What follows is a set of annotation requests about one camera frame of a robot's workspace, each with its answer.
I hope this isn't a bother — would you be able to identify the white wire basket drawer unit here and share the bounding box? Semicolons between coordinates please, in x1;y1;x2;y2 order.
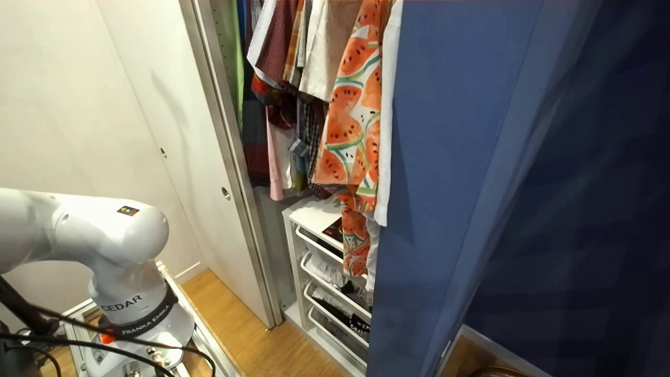
282;196;375;377

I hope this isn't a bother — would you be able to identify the white sliding closet door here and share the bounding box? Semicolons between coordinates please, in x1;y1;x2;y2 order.
96;0;284;329

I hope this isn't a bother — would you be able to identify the pink hanging garment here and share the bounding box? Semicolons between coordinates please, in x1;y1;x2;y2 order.
266;107;294;202

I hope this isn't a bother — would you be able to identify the green hanging garment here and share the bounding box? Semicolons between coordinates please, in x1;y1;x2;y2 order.
224;0;245;132

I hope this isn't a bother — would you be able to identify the dark striped hanging garment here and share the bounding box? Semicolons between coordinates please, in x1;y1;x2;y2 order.
242;73;273;187

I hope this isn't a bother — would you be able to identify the maroon hanging shirt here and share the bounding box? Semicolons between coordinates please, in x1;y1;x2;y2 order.
247;0;300;90

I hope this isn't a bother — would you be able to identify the white hanging shirt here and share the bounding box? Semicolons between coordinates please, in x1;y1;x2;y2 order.
365;0;404;307

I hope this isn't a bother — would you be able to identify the watermelon print shirt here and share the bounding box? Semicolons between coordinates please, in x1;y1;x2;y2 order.
310;0;396;279

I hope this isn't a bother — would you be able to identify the cream hanging shirt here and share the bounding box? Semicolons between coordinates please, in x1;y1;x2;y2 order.
299;0;363;103

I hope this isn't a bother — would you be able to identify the orange plaid hanging garment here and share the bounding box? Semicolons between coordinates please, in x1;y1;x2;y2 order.
283;0;306;85

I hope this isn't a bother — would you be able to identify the dark navy plaid fabric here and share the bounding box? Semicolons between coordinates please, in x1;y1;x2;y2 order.
463;0;670;377

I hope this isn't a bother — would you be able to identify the black cable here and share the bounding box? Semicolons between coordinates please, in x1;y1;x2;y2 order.
31;306;217;377
0;339;176;377

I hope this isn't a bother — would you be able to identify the large blue hanging fabric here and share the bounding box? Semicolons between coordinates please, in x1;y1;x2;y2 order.
366;0;604;377

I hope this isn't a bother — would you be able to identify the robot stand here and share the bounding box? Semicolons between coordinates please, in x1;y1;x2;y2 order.
62;261;247;377

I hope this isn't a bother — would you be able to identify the black flat item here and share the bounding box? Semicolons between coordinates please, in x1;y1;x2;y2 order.
321;217;344;243

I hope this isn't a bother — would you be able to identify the black white checked garment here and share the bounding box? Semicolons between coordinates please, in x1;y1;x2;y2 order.
296;96;329;185

